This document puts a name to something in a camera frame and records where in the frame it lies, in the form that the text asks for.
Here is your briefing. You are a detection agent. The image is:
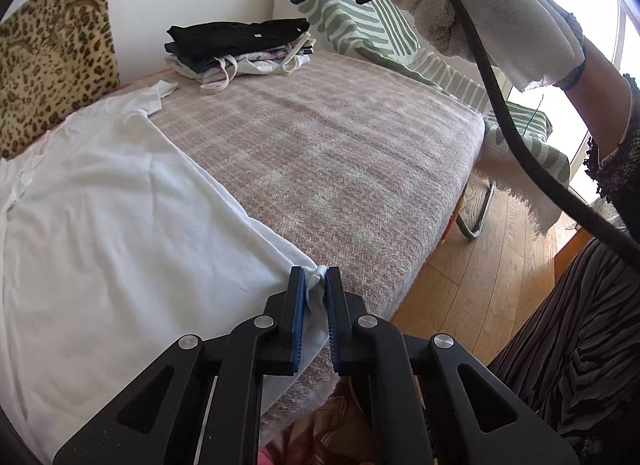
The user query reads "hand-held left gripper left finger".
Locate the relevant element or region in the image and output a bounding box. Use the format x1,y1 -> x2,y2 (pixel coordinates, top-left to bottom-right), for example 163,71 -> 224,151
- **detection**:
52,266 -> 307,465

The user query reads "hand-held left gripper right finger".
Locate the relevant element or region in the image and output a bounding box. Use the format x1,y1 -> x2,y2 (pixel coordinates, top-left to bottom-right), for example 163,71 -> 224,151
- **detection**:
324,266 -> 579,465

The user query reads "white t-shirt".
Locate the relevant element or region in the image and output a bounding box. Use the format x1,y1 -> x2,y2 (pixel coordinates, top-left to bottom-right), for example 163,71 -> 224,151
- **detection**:
0,80 -> 328,451

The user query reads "person's right forearm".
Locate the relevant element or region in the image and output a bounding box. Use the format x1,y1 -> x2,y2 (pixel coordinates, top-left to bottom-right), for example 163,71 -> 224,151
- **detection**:
562,38 -> 640,158

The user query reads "stack of folded clothes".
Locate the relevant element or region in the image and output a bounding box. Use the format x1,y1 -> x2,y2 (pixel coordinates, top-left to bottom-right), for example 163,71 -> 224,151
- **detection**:
165,18 -> 318,95

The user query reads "person's right hand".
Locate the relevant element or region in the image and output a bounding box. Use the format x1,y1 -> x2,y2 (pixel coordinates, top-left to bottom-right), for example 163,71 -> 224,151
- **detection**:
357,0 -> 587,92

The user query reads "green striped pillow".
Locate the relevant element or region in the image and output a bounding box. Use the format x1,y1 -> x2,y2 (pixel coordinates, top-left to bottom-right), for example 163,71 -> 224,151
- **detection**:
272,0 -> 421,55

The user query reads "pink patterned cloth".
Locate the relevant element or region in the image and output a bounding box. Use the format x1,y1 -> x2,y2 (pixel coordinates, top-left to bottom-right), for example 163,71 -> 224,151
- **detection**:
257,382 -> 383,465

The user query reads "pink plaid blanket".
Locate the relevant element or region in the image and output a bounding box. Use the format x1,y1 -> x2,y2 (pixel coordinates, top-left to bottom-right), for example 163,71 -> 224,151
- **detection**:
117,48 -> 488,433

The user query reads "metal chair leg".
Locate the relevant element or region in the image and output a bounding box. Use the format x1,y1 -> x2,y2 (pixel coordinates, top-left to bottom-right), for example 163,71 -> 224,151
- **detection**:
454,180 -> 497,242

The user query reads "leopard print pillow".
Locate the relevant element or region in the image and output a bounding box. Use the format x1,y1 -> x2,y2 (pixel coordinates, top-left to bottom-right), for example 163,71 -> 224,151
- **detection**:
0,0 -> 121,160

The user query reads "green striped throw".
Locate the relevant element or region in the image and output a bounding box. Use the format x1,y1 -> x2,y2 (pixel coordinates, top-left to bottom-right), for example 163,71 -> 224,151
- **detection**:
357,40 -> 571,237

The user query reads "person's striped skirt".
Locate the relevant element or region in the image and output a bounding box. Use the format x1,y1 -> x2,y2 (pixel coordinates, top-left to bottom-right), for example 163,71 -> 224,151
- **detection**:
486,235 -> 640,465

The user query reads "person's black lace top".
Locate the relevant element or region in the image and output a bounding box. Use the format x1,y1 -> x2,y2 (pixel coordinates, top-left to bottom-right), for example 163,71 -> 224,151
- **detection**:
584,132 -> 640,203

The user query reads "black cable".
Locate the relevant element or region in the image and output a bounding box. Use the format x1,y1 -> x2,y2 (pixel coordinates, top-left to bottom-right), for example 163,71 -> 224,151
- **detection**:
409,0 -> 640,247

